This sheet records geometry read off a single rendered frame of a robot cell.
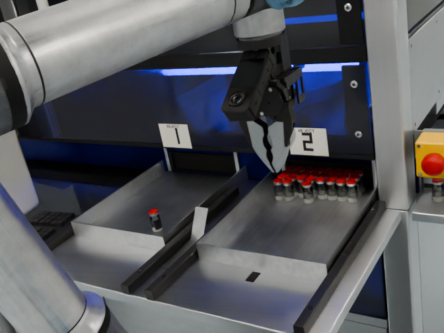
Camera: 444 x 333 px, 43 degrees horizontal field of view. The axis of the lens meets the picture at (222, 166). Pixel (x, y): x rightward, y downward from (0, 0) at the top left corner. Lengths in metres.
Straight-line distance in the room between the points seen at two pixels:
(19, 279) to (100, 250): 0.57
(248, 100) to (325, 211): 0.47
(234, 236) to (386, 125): 0.36
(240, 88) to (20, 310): 0.40
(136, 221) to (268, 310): 0.47
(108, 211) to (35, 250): 0.72
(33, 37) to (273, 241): 0.72
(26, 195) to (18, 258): 1.05
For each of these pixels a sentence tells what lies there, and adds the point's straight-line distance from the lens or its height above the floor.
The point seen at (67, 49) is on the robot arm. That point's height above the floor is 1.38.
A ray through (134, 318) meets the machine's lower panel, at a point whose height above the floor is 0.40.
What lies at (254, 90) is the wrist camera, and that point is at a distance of 0.78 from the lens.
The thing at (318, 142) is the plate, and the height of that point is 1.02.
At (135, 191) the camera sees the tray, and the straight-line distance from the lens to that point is 1.44.
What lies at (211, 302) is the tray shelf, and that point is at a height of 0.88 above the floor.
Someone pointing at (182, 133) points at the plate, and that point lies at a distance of 1.33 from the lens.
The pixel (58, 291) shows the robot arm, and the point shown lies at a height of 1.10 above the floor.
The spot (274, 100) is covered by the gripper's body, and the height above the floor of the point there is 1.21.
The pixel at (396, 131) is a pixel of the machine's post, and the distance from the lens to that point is 1.10.
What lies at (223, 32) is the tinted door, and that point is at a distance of 1.20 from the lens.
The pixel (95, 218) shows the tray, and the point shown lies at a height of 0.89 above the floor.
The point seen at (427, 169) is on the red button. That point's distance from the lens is 1.08.
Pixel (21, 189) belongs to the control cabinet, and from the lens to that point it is 1.69.
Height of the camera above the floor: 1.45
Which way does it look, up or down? 22 degrees down
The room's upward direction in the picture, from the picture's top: 11 degrees counter-clockwise
